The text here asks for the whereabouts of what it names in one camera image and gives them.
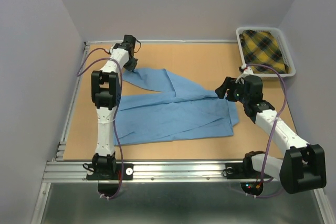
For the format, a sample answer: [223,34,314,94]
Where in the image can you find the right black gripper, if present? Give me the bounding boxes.
[213,77,249,104]

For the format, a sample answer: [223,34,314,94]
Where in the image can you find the light blue long sleeve shirt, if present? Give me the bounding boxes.
[115,68,239,145]

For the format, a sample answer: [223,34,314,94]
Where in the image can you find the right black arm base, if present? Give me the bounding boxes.
[222,162,261,179]

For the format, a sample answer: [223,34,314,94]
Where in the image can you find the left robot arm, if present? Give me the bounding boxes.
[91,35,138,179]

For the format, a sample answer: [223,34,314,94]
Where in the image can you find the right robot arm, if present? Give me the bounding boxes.
[215,74,327,197]

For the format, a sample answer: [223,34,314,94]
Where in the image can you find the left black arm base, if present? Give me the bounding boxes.
[82,163,134,181]

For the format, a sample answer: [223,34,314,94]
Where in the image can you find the yellow plaid shirt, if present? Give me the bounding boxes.
[239,29,289,74]

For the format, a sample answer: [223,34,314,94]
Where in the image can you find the white plastic basket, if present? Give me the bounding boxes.
[235,26,297,82]

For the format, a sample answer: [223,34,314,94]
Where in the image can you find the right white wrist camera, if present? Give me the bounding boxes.
[236,65,254,84]

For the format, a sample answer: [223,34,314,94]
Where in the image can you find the aluminium mounting rail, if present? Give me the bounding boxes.
[41,158,323,183]

